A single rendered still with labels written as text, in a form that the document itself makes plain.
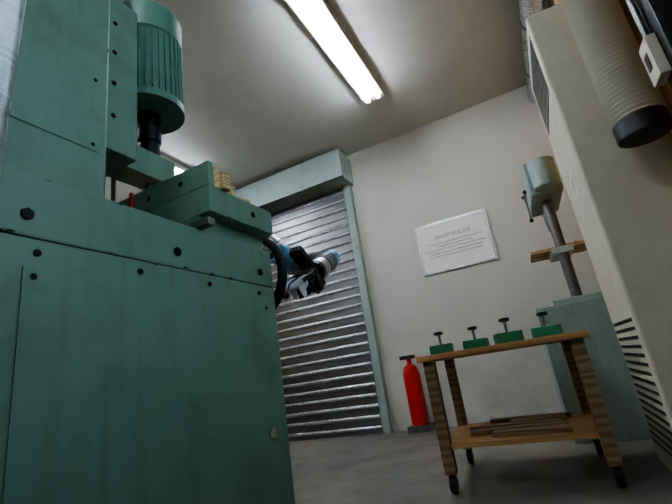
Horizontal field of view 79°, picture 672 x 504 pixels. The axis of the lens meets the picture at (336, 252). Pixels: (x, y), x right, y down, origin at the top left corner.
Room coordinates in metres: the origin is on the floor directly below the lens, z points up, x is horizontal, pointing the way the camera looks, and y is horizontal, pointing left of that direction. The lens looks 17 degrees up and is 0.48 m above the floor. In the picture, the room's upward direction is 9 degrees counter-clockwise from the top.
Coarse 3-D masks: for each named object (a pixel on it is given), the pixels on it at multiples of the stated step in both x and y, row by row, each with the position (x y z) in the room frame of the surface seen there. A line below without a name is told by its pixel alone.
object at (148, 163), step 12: (144, 156) 0.84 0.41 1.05; (156, 156) 0.87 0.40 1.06; (132, 168) 0.81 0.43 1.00; (144, 168) 0.84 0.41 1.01; (156, 168) 0.87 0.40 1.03; (168, 168) 0.90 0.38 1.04; (120, 180) 0.85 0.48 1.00; (132, 180) 0.86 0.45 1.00; (144, 180) 0.87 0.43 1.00; (156, 180) 0.88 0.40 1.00
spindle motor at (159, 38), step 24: (144, 0) 0.81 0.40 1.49; (144, 24) 0.81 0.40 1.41; (168, 24) 0.85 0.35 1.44; (144, 48) 0.81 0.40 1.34; (168, 48) 0.85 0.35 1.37; (144, 72) 0.81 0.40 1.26; (168, 72) 0.85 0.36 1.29; (144, 96) 0.82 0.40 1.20; (168, 96) 0.84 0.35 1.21; (168, 120) 0.91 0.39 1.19
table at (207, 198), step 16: (192, 192) 0.77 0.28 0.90; (208, 192) 0.75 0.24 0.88; (224, 192) 0.79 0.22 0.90; (160, 208) 0.81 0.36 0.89; (176, 208) 0.79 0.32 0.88; (192, 208) 0.77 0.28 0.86; (208, 208) 0.75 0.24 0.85; (224, 208) 0.79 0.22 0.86; (240, 208) 0.83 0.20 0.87; (256, 208) 0.89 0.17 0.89; (224, 224) 0.83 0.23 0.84; (240, 224) 0.84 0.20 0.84; (256, 224) 0.88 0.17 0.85
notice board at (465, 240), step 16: (432, 224) 3.52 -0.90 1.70; (448, 224) 3.47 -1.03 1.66; (464, 224) 3.41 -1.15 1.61; (480, 224) 3.36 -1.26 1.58; (432, 240) 3.54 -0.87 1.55; (448, 240) 3.48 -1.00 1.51; (464, 240) 3.42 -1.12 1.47; (480, 240) 3.37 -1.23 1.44; (432, 256) 3.55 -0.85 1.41; (448, 256) 3.49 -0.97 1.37; (464, 256) 3.44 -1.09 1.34; (480, 256) 3.38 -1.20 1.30; (496, 256) 3.33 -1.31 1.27; (432, 272) 3.56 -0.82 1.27
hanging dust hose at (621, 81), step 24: (576, 0) 1.17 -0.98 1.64; (600, 0) 1.13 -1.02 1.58; (576, 24) 1.20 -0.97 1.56; (600, 24) 1.14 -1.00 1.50; (624, 24) 1.13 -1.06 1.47; (600, 48) 1.16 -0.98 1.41; (624, 48) 1.13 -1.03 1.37; (600, 72) 1.18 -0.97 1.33; (624, 72) 1.14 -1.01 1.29; (600, 96) 1.23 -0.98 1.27; (624, 96) 1.15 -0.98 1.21; (648, 96) 1.12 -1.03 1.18; (624, 120) 1.16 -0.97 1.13; (648, 120) 1.12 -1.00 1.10; (624, 144) 1.23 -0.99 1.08
